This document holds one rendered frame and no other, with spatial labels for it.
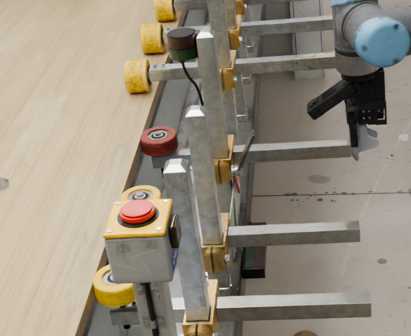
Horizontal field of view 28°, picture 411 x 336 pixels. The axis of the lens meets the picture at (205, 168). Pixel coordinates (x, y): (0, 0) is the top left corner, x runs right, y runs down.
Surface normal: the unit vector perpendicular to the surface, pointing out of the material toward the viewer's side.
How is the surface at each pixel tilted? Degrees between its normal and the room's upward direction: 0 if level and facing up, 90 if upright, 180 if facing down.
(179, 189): 90
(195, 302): 90
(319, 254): 0
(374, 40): 89
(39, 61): 0
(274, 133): 0
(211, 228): 90
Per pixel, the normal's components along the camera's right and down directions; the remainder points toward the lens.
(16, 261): -0.11, -0.86
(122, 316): -0.09, 0.51
